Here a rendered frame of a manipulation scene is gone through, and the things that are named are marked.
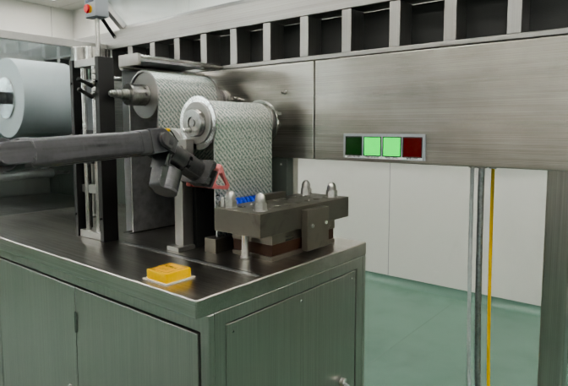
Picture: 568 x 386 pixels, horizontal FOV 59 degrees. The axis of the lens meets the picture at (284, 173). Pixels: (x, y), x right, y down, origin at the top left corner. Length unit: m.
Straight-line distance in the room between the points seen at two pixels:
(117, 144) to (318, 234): 0.58
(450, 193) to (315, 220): 2.57
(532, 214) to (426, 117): 2.42
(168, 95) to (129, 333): 0.69
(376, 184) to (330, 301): 2.76
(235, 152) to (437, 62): 0.59
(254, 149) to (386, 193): 2.68
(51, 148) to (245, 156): 0.60
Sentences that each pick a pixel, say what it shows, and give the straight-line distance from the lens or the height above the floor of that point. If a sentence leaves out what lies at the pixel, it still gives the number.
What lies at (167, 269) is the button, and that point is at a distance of 1.16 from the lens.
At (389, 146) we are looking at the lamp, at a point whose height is 1.19.
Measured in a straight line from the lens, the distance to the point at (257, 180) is 1.49.
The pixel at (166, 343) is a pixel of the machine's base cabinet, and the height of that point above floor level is 0.77.
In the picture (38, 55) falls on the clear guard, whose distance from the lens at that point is 2.26.
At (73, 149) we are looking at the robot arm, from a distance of 1.06.
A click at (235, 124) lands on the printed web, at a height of 1.25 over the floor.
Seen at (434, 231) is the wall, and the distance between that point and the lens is 3.95.
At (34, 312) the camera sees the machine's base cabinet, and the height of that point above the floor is 0.69.
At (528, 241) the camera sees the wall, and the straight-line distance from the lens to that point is 3.75.
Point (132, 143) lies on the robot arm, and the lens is 1.15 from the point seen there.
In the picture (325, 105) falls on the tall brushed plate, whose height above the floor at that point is 1.30.
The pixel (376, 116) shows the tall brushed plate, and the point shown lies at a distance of 1.43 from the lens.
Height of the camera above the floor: 1.24
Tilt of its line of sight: 5 degrees down
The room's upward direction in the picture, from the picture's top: straight up
